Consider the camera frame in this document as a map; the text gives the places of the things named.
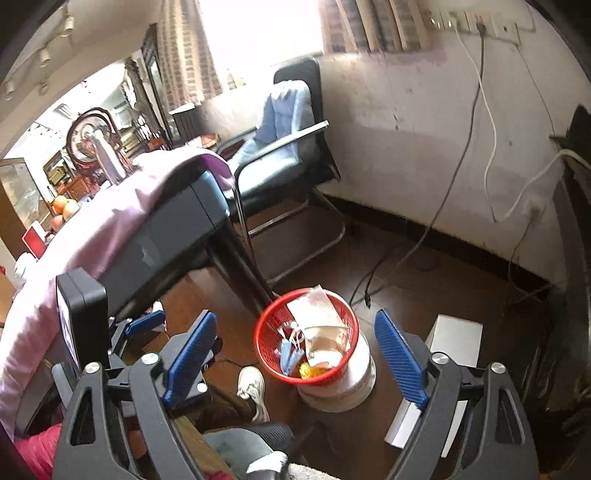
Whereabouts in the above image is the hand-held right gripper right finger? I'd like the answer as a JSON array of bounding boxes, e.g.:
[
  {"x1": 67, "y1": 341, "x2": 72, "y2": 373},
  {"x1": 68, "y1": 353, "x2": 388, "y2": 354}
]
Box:
[{"x1": 374, "y1": 309, "x2": 541, "y2": 480}]

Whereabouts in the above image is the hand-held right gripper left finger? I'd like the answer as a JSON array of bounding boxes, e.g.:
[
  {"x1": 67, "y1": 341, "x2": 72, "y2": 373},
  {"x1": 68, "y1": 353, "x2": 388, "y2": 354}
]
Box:
[{"x1": 53, "y1": 310, "x2": 219, "y2": 480}]

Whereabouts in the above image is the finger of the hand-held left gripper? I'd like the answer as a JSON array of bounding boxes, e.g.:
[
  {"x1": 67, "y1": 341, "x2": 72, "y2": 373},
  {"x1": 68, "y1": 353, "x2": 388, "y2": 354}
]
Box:
[
  {"x1": 110, "y1": 310, "x2": 166, "y2": 352},
  {"x1": 170, "y1": 338, "x2": 225, "y2": 411}
]

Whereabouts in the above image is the red mesh basket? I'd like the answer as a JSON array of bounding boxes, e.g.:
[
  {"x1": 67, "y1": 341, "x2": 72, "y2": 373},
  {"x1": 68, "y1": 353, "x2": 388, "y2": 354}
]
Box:
[{"x1": 255, "y1": 288, "x2": 360, "y2": 384}]

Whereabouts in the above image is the translucent plastic bag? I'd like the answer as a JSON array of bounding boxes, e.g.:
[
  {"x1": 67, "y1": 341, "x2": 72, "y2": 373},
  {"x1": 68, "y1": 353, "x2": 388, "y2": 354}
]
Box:
[{"x1": 302, "y1": 323, "x2": 349, "y2": 367}]

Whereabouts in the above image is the yellow jelly cup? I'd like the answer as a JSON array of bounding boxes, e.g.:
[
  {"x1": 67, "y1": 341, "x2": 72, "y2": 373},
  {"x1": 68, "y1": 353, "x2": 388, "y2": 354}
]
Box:
[{"x1": 299, "y1": 362, "x2": 331, "y2": 380}]

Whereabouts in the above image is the clear plastic wrapper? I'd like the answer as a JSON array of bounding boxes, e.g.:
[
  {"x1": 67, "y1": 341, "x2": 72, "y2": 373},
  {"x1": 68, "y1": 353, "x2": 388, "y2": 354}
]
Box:
[{"x1": 286, "y1": 285, "x2": 340, "y2": 328}]

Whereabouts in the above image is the person's left forearm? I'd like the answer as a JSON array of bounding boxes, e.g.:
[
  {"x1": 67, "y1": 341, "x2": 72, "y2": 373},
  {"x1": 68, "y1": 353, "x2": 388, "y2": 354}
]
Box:
[{"x1": 14, "y1": 422, "x2": 63, "y2": 480}]

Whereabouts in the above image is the white shoe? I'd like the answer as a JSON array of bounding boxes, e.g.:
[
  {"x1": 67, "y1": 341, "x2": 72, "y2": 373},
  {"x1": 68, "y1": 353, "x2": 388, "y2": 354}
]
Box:
[{"x1": 237, "y1": 366, "x2": 270, "y2": 423}]

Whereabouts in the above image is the white rectangular box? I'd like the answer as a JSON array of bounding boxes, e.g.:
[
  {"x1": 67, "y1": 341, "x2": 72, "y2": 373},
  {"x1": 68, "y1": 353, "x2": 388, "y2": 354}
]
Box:
[{"x1": 384, "y1": 315, "x2": 483, "y2": 449}]

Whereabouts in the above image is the white plastic bucket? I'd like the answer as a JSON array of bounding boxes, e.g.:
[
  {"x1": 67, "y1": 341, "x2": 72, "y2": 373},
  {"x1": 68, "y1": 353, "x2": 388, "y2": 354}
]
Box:
[{"x1": 295, "y1": 332, "x2": 377, "y2": 413}]

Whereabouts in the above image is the white ceramic jar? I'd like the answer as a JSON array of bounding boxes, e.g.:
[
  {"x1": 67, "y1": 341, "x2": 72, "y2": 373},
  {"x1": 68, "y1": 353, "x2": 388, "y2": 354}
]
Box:
[{"x1": 13, "y1": 254, "x2": 38, "y2": 282}]

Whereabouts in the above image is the purple tablecloth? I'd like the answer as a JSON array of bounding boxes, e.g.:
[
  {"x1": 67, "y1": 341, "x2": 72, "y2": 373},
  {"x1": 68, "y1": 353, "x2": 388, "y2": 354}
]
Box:
[{"x1": 0, "y1": 147, "x2": 234, "y2": 439}]

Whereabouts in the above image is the red box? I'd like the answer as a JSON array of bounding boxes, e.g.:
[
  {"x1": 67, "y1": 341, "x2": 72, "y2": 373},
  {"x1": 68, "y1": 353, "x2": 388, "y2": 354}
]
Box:
[{"x1": 22, "y1": 220, "x2": 48, "y2": 257}]

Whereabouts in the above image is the wooden glass cabinet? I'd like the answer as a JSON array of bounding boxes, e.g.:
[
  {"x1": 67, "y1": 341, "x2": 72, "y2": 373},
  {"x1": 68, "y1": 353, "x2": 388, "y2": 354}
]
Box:
[{"x1": 0, "y1": 158, "x2": 51, "y2": 245}]

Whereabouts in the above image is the steel bottle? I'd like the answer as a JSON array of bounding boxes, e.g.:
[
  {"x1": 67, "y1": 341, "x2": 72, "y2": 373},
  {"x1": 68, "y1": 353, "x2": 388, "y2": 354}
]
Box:
[{"x1": 95, "y1": 130, "x2": 127, "y2": 183}]

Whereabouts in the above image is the round decorative table screen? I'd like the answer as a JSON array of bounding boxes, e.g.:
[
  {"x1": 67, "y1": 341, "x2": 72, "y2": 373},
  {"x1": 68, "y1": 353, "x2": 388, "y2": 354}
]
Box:
[{"x1": 65, "y1": 107, "x2": 125, "y2": 176}]

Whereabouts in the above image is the dark wooden furniture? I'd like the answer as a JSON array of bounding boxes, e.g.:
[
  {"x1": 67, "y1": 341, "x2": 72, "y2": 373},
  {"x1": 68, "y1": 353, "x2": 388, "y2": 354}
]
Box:
[{"x1": 549, "y1": 104, "x2": 591, "y2": 416}]

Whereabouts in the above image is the blue cushioned office chair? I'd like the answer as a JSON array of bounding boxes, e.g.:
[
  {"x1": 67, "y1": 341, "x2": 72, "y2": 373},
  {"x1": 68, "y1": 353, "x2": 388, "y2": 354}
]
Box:
[{"x1": 215, "y1": 58, "x2": 347, "y2": 289}]

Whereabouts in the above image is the dark carved cabinet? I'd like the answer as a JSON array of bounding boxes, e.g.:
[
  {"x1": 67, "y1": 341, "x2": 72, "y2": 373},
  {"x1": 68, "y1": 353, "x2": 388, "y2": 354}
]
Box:
[{"x1": 139, "y1": 25, "x2": 178, "y2": 148}]

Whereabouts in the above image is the blue chair cushion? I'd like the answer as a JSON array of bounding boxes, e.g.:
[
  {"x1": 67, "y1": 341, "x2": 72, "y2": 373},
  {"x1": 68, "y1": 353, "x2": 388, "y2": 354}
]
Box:
[{"x1": 226, "y1": 79, "x2": 315, "y2": 176}]

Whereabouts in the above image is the checked curtain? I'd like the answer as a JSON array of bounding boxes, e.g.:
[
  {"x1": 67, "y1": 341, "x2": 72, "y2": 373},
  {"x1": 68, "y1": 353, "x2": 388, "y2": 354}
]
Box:
[
  {"x1": 157, "y1": 0, "x2": 227, "y2": 112},
  {"x1": 318, "y1": 0, "x2": 432, "y2": 54}
]

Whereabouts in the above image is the window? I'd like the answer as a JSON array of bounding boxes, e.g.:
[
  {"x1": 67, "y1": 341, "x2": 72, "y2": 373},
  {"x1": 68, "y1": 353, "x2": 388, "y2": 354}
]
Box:
[{"x1": 194, "y1": 0, "x2": 324, "y2": 97}]

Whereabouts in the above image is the white wall socket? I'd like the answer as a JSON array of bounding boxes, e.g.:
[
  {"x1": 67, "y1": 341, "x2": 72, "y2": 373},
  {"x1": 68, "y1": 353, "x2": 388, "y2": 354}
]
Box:
[{"x1": 526, "y1": 198, "x2": 546, "y2": 227}]

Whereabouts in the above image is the thick white cable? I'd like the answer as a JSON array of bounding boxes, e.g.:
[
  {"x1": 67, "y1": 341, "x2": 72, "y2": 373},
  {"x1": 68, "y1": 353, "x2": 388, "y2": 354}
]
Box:
[{"x1": 494, "y1": 150, "x2": 591, "y2": 222}]

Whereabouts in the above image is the black cable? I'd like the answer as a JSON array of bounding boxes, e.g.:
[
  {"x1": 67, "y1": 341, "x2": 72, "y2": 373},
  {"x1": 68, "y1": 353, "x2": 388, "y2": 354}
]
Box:
[{"x1": 351, "y1": 28, "x2": 488, "y2": 308}]

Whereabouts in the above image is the track light rail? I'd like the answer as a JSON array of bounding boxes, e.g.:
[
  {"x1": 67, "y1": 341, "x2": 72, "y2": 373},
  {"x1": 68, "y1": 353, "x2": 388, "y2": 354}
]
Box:
[{"x1": 0, "y1": 14, "x2": 77, "y2": 100}]

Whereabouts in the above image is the wall power strip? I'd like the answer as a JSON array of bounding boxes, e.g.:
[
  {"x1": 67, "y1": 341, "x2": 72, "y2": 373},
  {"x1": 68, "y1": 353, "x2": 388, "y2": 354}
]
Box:
[{"x1": 425, "y1": 9, "x2": 520, "y2": 44}]

